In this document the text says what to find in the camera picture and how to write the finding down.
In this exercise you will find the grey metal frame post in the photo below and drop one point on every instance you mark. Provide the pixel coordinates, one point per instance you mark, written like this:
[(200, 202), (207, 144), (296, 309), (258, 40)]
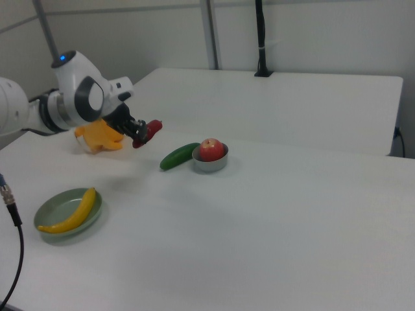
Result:
[(214, 35), (47, 29)]

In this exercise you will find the orange yellow plush toy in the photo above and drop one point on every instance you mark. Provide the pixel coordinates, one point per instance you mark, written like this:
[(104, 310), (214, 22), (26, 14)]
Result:
[(100, 137)]

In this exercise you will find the small metal bowl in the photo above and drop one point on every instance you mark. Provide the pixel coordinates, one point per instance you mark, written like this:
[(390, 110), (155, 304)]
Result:
[(210, 166)]

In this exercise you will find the black pole with clamp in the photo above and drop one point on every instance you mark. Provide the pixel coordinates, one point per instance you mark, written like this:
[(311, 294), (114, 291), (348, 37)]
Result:
[(261, 35)]

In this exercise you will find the green plastic plate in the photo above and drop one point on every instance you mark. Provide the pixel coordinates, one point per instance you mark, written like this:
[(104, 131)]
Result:
[(60, 207)]

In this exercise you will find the green cucumber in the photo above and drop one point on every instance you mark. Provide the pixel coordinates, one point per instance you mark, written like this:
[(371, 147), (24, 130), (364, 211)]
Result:
[(177, 157)]

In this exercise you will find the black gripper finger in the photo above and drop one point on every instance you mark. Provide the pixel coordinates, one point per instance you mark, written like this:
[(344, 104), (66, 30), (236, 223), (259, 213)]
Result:
[(139, 137), (142, 124)]

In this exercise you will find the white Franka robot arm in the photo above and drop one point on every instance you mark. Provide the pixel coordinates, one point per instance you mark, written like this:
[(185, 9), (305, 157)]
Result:
[(81, 94)]

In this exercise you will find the yellow banana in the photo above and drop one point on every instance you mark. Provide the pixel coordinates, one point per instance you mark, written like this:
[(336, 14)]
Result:
[(76, 215)]

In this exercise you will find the red chili pepper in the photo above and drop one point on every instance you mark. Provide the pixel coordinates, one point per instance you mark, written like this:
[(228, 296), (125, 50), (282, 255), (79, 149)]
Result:
[(153, 128)]

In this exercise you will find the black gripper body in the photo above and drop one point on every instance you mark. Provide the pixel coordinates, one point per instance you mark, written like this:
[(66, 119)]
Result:
[(121, 121)]

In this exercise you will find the red apple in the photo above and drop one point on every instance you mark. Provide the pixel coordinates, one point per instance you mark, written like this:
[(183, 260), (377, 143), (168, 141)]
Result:
[(211, 150)]

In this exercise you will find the white table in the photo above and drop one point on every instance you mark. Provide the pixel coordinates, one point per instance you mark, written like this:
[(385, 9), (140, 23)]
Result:
[(275, 107)]

